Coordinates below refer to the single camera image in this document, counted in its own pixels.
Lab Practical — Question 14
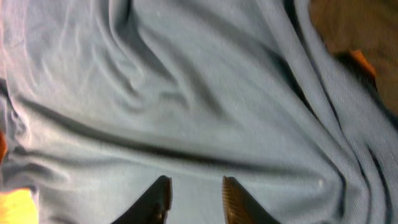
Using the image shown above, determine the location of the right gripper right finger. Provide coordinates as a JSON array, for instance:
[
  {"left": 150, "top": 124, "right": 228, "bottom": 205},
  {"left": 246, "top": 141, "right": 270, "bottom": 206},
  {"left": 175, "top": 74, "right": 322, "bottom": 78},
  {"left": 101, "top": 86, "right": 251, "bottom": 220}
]
[{"left": 222, "top": 176, "right": 280, "bottom": 224}]

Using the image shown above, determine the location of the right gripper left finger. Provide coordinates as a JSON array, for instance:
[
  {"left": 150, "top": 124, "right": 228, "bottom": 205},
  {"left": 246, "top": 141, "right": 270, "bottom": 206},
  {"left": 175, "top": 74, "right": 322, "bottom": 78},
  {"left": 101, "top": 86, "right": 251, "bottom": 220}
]
[{"left": 112, "top": 175, "right": 172, "bottom": 224}]

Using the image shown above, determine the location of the blue polo shirt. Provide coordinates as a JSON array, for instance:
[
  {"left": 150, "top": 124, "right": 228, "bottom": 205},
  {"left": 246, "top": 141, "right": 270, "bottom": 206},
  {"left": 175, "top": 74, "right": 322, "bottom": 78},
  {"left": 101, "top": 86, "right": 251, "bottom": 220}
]
[{"left": 1, "top": 0, "right": 397, "bottom": 223}]

